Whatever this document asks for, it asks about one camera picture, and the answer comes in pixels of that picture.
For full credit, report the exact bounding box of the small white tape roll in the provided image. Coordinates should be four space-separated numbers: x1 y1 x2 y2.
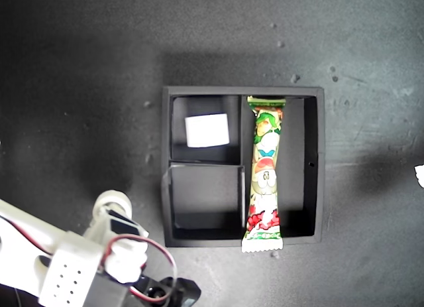
93 188 133 221

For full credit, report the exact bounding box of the large white tape roll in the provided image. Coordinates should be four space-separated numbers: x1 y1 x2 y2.
184 113 231 149

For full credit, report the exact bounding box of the snack bar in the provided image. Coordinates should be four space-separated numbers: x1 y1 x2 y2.
240 95 287 254

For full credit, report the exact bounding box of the black tray with wells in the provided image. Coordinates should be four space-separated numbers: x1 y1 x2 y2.
161 86 326 249

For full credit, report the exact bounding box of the red servo wire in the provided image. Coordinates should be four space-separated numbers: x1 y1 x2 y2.
104 235 179 300

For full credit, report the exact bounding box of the thin black cable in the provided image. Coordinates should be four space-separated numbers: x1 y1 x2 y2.
13 286 26 307

